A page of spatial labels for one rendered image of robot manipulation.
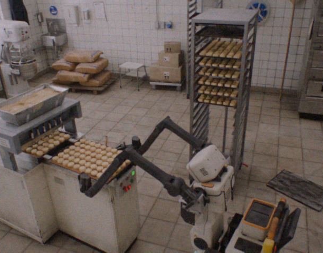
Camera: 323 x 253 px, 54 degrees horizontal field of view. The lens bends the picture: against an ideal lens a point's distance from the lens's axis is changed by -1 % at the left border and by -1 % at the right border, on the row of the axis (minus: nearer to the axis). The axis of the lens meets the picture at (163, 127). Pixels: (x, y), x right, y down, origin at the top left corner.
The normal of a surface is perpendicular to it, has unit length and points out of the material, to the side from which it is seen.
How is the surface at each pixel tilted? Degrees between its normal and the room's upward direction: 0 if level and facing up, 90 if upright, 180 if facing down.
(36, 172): 90
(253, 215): 0
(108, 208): 90
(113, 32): 90
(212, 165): 47
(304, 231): 0
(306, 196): 0
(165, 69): 85
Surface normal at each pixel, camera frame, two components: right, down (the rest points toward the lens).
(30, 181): 0.88, 0.21
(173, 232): -0.03, -0.88
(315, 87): -0.33, 0.47
